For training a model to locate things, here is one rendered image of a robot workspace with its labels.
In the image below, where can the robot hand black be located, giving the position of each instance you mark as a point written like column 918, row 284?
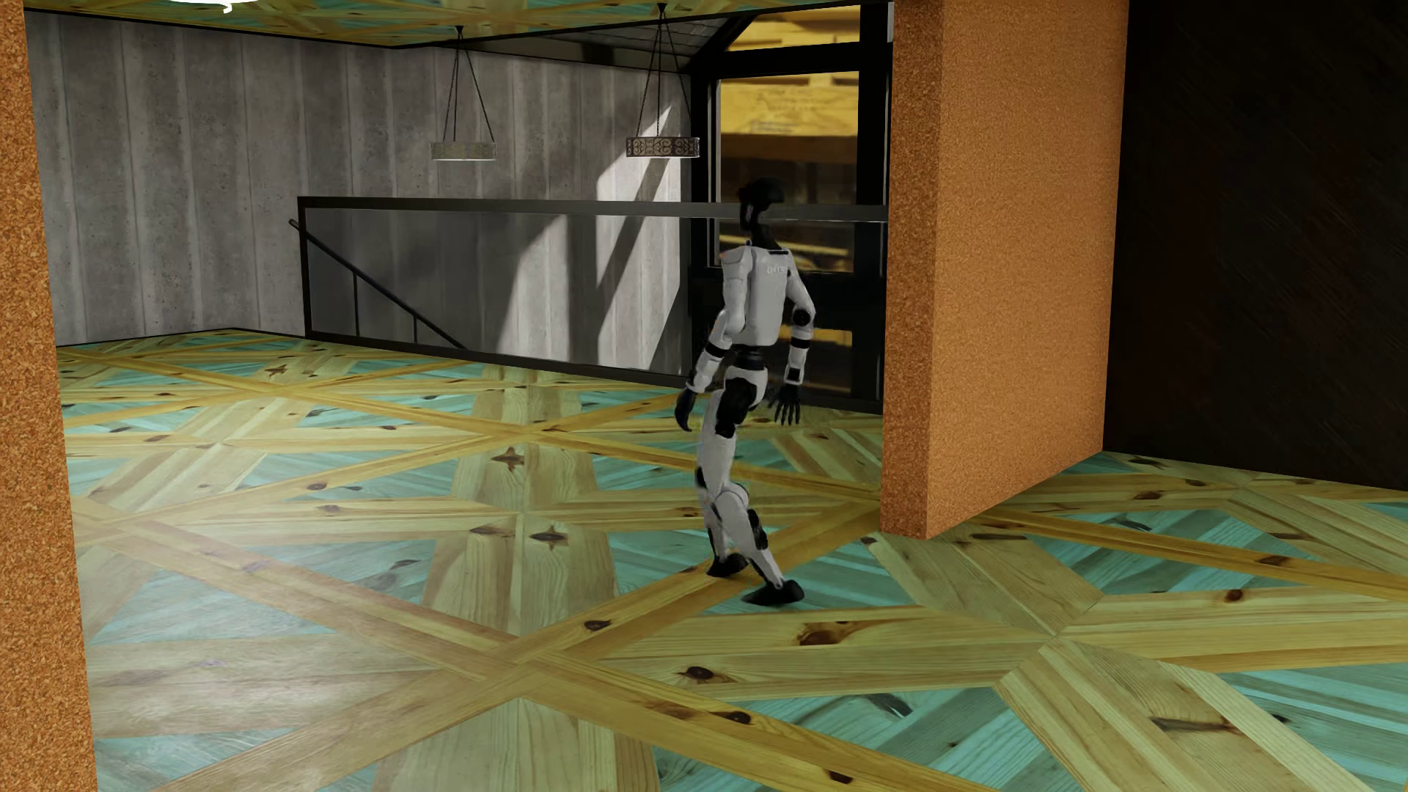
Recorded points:
column 684, row 409
column 787, row 404

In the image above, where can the robot left leg white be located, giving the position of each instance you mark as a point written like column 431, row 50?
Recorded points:
column 718, row 484

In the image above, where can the robot leg white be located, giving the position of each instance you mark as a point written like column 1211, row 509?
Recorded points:
column 718, row 484
column 759, row 550

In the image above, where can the robot torso white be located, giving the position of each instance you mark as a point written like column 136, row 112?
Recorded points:
column 752, row 293

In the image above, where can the robot right leg white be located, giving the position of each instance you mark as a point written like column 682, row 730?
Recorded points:
column 759, row 550

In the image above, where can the robot head black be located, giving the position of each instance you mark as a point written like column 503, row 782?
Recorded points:
column 760, row 204

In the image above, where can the black framed window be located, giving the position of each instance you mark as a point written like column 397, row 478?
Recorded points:
column 798, row 154

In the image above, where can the round hanging pendant lamp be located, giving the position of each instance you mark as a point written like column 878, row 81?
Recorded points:
column 662, row 145
column 463, row 149

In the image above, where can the black stair handrail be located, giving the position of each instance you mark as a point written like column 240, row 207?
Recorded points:
column 374, row 284

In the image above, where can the glass balustrade black frame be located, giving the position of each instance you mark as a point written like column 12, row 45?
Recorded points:
column 495, row 281

